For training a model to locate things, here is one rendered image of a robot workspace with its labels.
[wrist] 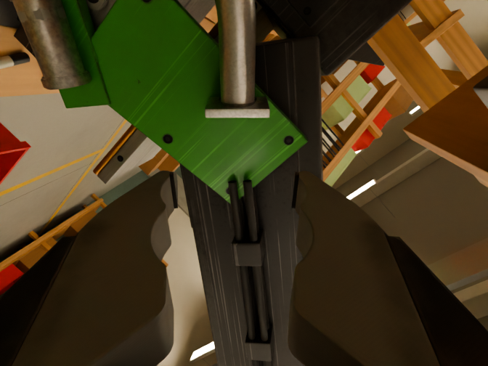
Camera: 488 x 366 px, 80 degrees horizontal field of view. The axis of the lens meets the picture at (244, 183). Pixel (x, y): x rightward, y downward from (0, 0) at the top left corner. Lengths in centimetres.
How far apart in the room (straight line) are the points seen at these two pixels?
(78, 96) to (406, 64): 95
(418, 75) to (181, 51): 90
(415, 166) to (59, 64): 762
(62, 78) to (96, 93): 4
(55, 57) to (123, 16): 6
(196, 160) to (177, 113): 5
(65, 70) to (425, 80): 100
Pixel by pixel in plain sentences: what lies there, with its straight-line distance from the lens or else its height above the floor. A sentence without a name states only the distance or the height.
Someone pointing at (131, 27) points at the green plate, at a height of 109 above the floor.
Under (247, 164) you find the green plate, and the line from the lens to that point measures 32.
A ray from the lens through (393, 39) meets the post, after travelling 109.
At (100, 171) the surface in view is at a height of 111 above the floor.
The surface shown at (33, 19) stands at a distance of 29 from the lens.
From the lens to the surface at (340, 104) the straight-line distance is 345.
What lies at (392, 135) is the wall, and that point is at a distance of 960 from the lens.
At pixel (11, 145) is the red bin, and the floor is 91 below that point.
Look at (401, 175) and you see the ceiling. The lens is 776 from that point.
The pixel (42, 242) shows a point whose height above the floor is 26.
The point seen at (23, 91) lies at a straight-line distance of 68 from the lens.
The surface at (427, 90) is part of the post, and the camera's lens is 112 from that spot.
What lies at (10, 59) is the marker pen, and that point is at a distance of 58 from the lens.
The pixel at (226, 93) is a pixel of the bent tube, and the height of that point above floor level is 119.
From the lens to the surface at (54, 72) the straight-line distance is 29.
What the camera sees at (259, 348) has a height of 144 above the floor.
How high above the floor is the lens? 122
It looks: 7 degrees up
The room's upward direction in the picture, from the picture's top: 137 degrees clockwise
